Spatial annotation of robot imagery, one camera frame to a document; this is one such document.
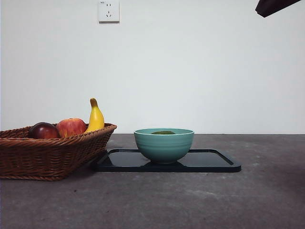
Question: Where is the brown wicker basket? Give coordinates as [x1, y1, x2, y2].
[0, 123, 118, 181]

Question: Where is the dark red plum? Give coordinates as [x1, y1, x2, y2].
[29, 122, 61, 139]

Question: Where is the teal ribbed bowl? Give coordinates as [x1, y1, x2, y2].
[133, 128, 195, 164]

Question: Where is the black rectangular tray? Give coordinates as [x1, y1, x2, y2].
[91, 148, 242, 173]

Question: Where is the red apple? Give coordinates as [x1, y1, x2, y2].
[56, 117, 87, 138]

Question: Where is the yellow banana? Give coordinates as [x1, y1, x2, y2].
[83, 97, 105, 134]

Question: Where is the white wall socket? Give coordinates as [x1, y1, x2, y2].
[99, 0, 120, 23]

